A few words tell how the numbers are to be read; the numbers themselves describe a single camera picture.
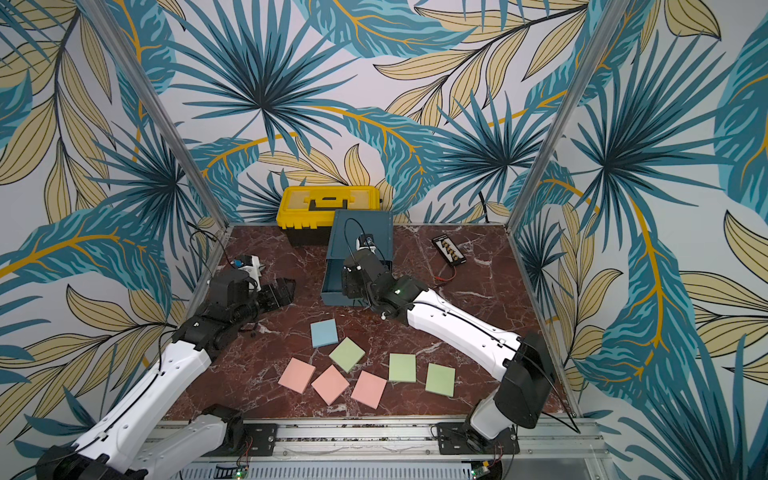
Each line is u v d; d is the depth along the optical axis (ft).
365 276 1.82
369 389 2.69
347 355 2.84
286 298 2.30
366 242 2.14
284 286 2.30
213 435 1.99
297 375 2.78
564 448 2.40
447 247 3.66
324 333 2.98
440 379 2.77
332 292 2.74
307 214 3.30
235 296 1.90
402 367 2.83
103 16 2.22
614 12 2.25
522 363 1.35
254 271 2.28
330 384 2.69
